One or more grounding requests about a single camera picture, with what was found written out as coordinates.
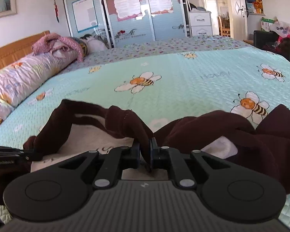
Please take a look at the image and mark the grey and maroon sweatshirt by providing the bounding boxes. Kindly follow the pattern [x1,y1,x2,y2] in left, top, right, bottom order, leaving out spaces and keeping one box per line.
[23,100,290,194]

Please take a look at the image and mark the floral rolled quilt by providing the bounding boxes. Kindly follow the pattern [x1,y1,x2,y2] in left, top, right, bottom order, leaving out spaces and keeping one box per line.
[0,50,78,124]

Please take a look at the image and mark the teal bee-pattern bedspread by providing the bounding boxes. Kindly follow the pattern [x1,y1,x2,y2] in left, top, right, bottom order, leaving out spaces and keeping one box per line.
[0,34,290,225]

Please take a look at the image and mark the wooden headboard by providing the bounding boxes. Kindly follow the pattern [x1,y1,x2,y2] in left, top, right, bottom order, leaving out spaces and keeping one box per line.
[0,30,50,70]

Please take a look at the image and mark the pink crumpled garment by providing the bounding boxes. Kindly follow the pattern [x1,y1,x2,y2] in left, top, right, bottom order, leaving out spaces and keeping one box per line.
[31,33,88,62]

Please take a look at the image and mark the white drawer cabinet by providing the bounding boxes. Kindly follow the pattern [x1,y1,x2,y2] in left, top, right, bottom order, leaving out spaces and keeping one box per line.
[189,11,213,36]

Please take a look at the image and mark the blue sliding-door wardrobe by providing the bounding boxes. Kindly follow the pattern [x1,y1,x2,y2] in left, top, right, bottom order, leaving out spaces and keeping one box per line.
[64,0,187,48]

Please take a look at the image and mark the white room door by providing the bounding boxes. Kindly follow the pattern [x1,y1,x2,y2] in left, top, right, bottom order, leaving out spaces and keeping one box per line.
[228,0,248,41]

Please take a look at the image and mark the red hanging wall ornament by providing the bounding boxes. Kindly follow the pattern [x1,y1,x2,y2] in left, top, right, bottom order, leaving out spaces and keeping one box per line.
[54,0,60,23]

